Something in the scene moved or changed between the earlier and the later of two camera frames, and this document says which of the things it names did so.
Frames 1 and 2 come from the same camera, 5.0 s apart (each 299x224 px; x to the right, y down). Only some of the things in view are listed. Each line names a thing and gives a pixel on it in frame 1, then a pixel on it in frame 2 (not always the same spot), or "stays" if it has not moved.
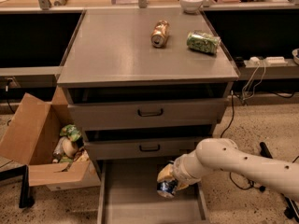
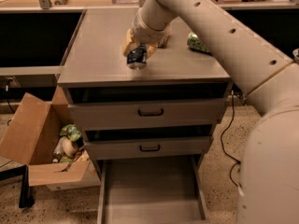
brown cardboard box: [32, 135] stays
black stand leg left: [25, 199] stays
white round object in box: [69, 147] stays
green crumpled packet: [204, 42] stays
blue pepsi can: [167, 186] to [136, 57]
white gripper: [181, 171] to [149, 33]
